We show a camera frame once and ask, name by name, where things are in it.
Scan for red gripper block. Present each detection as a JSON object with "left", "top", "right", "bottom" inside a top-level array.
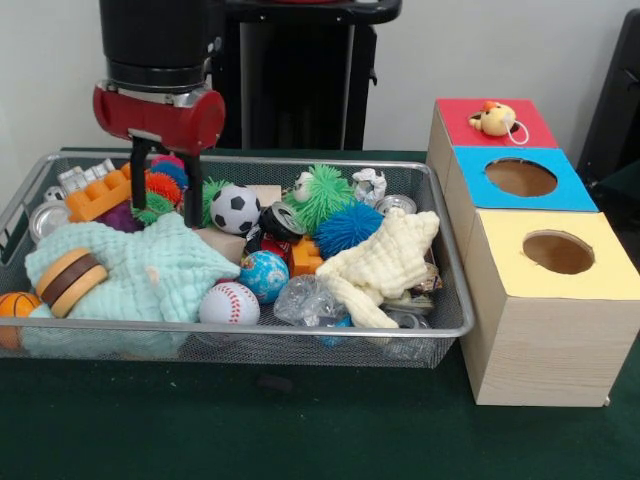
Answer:
[{"left": 92, "top": 79, "right": 227, "bottom": 229}]

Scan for white baseball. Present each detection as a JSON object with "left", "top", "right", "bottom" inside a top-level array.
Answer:
[{"left": 198, "top": 282, "right": 261, "bottom": 326}]

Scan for cream yellow cloth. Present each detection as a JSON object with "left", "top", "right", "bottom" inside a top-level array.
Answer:
[{"left": 314, "top": 207, "right": 441, "bottom": 330}]

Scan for yellow plush duck toy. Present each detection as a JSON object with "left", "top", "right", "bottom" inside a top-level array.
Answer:
[{"left": 468, "top": 101, "right": 531, "bottom": 147}]

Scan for shallow mesh bin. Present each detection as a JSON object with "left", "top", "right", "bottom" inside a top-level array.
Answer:
[{"left": 0, "top": 152, "right": 477, "bottom": 370}]

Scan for wooden box with three holes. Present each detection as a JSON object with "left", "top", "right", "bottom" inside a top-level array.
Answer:
[{"left": 426, "top": 98, "right": 640, "bottom": 409}]

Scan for orange toy brick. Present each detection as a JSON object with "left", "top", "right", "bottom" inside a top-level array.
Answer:
[{"left": 65, "top": 163, "right": 135, "bottom": 224}]

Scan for small soccer ball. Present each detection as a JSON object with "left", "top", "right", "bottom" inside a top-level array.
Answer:
[{"left": 209, "top": 184, "right": 262, "bottom": 235}]

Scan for mint green cloth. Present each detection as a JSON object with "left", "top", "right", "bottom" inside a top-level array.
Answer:
[{"left": 24, "top": 212, "right": 241, "bottom": 359}]

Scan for blue globe ball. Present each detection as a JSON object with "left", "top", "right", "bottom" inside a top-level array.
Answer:
[{"left": 238, "top": 250, "right": 291, "bottom": 305}]

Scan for toy hamburger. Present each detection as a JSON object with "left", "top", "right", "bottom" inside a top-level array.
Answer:
[{"left": 34, "top": 248, "right": 110, "bottom": 320}]

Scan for green spiky ball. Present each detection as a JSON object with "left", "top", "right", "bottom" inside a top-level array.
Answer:
[{"left": 292, "top": 163, "right": 357, "bottom": 236}]

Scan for blue spiky ball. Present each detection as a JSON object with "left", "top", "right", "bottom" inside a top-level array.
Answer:
[{"left": 314, "top": 201, "right": 386, "bottom": 260}]

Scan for small orange basketball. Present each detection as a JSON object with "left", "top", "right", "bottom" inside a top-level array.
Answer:
[{"left": 0, "top": 291, "right": 44, "bottom": 351}]

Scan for dark green table cloth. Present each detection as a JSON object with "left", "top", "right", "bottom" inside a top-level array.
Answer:
[{"left": 0, "top": 145, "right": 640, "bottom": 480}]

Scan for black upright panel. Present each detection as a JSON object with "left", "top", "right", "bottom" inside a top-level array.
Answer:
[{"left": 574, "top": 8, "right": 640, "bottom": 174}]

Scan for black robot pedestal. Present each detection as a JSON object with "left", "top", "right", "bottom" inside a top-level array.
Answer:
[{"left": 214, "top": 0, "right": 404, "bottom": 151}]

